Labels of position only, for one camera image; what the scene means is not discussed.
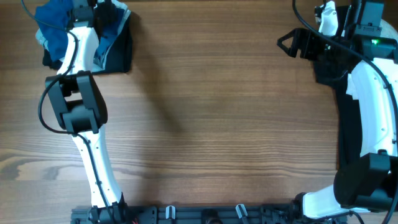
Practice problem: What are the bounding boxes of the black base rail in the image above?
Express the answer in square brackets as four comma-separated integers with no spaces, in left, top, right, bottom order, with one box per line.
[70,203,348,224]

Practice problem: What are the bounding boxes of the dark blue t-shirt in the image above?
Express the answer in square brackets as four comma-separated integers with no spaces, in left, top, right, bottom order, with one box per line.
[34,0,128,62]

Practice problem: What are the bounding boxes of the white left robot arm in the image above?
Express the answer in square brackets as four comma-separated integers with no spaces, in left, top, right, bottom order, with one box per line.
[42,1,134,223]

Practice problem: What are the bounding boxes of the black t-shirt right pile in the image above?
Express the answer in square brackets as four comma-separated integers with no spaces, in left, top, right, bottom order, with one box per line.
[310,3,363,175]

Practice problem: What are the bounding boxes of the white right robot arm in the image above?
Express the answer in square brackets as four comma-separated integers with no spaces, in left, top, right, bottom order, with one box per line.
[277,28,397,223]

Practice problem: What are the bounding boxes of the white printed t-shirt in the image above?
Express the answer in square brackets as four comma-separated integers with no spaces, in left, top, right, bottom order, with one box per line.
[346,19,398,100]

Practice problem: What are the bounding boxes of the folded light blue jeans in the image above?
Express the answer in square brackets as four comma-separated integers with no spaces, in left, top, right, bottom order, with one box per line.
[35,0,133,73]

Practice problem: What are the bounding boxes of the folded black garment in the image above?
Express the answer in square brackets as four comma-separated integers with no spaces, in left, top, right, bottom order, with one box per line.
[42,12,134,75]

